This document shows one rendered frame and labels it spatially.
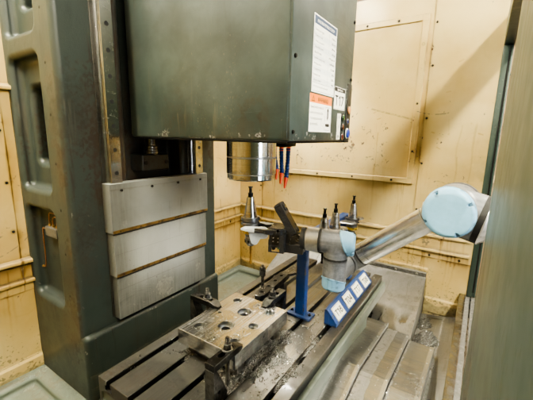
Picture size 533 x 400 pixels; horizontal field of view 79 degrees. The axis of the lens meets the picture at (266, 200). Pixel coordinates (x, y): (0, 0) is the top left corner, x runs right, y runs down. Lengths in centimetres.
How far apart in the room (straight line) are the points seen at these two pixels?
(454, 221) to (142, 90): 101
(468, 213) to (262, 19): 67
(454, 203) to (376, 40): 131
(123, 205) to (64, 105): 37
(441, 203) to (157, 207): 99
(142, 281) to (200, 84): 79
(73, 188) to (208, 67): 59
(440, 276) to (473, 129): 77
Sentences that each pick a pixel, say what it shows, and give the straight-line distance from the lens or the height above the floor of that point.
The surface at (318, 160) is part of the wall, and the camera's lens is 204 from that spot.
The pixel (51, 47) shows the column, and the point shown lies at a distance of 124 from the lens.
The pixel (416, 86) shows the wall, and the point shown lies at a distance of 189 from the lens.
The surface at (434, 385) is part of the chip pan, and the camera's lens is 157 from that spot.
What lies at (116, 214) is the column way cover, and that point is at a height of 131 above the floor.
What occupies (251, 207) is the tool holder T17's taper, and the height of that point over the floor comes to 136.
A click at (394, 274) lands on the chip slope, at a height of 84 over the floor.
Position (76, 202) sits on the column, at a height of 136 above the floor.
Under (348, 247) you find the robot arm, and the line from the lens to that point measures 100.
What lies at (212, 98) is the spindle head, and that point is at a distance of 100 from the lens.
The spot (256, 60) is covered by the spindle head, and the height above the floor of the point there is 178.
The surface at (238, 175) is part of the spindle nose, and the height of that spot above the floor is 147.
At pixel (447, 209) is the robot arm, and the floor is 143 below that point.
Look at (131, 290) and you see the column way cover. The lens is 139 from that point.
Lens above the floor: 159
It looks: 11 degrees down
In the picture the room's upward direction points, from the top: 1 degrees clockwise
